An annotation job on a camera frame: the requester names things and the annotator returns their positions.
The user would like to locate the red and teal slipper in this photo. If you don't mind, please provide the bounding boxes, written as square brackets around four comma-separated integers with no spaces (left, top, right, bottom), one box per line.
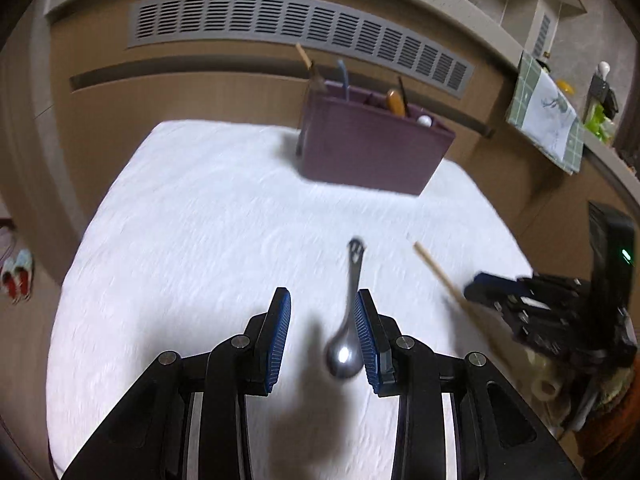
[2,255,22,302]

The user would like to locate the small white vent grille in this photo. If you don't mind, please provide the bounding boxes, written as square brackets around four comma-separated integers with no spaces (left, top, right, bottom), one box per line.
[532,10,554,59]

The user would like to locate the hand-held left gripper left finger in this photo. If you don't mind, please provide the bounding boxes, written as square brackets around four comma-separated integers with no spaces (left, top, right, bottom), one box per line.
[60,287,292,480]

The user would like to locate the long grey vent grille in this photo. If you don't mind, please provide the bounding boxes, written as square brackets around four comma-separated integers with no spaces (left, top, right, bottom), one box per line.
[126,0,475,98]

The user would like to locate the green checked dish towel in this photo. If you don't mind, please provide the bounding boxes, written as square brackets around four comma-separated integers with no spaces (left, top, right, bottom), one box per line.
[505,51,586,176]

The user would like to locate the blue-grey spoon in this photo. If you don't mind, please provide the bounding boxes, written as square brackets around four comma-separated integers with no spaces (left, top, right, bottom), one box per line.
[336,59,351,102]

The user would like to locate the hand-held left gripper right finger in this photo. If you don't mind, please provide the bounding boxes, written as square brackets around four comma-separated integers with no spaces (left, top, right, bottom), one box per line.
[353,288,581,480]

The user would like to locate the person's right forearm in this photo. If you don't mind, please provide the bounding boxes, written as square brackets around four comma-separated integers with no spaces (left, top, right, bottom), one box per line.
[575,385,640,480]

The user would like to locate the slippers on floor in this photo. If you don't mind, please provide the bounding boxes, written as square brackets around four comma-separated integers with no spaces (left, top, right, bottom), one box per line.
[15,249,35,304]

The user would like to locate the metal spoon with smiley handle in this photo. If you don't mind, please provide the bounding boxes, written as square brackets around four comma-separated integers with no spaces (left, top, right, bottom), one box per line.
[325,237,367,378]

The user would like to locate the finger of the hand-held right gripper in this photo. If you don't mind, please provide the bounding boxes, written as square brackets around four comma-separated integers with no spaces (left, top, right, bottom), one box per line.
[464,271,585,307]
[500,300,592,367]

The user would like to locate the green vegetables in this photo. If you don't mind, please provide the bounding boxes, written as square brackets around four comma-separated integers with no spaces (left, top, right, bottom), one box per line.
[582,102,619,141]

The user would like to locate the white textured towel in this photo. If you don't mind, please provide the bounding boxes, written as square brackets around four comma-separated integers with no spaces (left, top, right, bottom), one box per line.
[45,120,533,480]

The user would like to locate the purple utensil holder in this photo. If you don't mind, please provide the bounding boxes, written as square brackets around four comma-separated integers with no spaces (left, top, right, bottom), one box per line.
[297,80,457,197]

